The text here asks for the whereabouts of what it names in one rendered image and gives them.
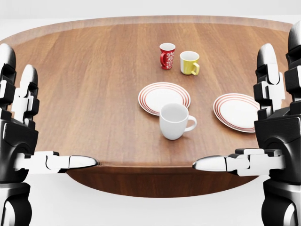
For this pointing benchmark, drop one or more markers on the yellow and white mug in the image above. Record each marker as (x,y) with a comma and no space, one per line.
(188,62)

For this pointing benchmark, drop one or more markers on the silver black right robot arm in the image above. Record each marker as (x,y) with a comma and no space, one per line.
(282,202)

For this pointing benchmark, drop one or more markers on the white plate with red rings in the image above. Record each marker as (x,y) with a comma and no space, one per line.
(237,113)
(164,96)

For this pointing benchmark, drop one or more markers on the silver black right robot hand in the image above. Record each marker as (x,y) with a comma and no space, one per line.
(277,139)

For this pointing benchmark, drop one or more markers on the red patterned mug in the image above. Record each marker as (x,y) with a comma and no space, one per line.
(167,56)

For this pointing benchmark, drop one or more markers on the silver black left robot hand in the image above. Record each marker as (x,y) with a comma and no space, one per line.
(16,141)

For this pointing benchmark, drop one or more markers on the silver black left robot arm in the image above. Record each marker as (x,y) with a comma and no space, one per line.
(14,204)

